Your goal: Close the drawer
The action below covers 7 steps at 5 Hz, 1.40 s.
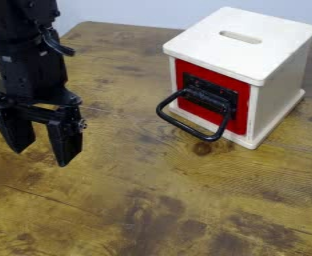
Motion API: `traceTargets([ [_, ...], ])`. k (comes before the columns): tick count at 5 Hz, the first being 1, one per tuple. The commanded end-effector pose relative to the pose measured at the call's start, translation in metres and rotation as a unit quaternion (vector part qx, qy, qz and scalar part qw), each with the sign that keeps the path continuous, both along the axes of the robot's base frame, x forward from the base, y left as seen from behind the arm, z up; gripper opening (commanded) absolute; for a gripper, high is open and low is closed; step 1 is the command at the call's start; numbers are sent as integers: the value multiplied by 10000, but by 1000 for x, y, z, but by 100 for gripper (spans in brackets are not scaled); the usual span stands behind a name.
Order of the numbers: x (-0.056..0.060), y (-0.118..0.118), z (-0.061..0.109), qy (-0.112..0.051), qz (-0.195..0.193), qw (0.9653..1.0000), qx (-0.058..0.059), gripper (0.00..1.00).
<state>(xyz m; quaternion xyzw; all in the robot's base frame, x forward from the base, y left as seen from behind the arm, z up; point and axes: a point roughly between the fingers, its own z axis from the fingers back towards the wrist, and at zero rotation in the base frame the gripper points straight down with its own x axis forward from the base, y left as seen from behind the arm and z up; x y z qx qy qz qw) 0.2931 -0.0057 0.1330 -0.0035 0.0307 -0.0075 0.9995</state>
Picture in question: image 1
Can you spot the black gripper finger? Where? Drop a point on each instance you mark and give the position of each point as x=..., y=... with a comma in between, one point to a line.
x=65, y=133
x=16, y=127

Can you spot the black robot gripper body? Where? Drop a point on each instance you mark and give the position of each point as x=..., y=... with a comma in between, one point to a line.
x=33, y=94

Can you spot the red drawer front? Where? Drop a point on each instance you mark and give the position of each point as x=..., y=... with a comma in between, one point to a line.
x=191, y=75

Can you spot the white wooden box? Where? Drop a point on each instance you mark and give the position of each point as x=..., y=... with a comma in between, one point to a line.
x=258, y=49

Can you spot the black metal drawer handle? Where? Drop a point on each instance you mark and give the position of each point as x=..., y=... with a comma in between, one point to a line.
x=199, y=102

